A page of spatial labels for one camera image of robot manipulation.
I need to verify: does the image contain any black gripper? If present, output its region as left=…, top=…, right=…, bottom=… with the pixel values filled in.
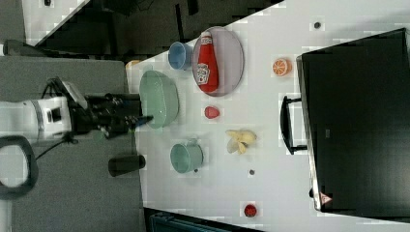
left=68, top=93, right=153, bottom=135

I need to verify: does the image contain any green colander bowl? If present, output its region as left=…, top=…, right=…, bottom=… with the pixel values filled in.
left=139, top=70, right=179, bottom=130

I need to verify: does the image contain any red strawberry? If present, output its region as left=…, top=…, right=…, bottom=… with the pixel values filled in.
left=204, top=106, right=220, bottom=119

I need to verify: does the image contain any black toaster oven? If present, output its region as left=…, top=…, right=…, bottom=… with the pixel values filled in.
left=280, top=28, right=410, bottom=222

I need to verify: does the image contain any small red fruit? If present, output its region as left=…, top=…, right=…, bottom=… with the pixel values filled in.
left=244, top=204, right=257, bottom=218

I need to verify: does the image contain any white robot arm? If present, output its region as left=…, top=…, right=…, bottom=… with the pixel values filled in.
left=1, top=97, right=141, bottom=232

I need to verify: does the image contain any yellow peeled banana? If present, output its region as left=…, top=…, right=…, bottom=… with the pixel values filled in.
left=225, top=130, right=257, bottom=155

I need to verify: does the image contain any black cylinder post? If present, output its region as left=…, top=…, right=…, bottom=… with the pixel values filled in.
left=108, top=155, right=146, bottom=177

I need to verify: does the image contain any blue cup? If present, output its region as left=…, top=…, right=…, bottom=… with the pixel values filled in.
left=168, top=42, right=193, bottom=70

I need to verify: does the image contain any red ketchup bottle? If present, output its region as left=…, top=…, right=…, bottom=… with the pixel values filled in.
left=196, top=31, right=219, bottom=93

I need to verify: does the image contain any green mug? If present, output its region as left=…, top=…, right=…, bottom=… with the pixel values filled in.
left=170, top=138, right=204, bottom=174

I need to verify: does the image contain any orange half slice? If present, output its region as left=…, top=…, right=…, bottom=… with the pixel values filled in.
left=273, top=58, right=292, bottom=76

